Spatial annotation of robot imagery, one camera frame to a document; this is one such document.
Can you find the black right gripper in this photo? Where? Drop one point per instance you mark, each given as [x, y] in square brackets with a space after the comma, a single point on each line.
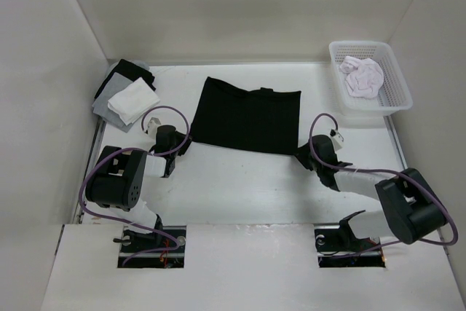
[301, 152]

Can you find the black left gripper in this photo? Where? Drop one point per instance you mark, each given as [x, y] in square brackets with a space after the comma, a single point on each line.
[182, 138]

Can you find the black tank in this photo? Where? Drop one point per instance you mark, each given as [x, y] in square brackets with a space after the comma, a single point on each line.
[259, 120]
[130, 69]

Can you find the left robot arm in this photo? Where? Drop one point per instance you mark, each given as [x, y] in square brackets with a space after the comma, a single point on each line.
[117, 184]

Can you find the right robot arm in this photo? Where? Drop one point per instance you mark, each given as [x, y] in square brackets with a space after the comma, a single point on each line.
[410, 209]

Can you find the folded white tank top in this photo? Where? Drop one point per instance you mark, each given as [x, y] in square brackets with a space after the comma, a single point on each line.
[133, 101]

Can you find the crumpled pink tank top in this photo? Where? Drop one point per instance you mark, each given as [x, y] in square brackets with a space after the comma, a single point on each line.
[363, 77]

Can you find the folded black tank top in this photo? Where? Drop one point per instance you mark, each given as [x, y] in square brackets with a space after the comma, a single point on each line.
[130, 69]

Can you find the white plastic basket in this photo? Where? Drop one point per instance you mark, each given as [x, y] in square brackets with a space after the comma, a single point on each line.
[393, 96]

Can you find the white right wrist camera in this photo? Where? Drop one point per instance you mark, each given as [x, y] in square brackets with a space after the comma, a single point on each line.
[337, 139]

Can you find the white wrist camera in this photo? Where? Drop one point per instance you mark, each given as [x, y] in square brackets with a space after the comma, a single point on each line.
[337, 139]
[152, 127]

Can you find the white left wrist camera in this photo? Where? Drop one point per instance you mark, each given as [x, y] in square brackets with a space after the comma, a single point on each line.
[152, 127]

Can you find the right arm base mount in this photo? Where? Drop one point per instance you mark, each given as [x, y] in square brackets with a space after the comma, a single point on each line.
[338, 247]

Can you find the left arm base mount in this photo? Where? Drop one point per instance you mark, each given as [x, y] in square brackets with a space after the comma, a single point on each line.
[139, 250]

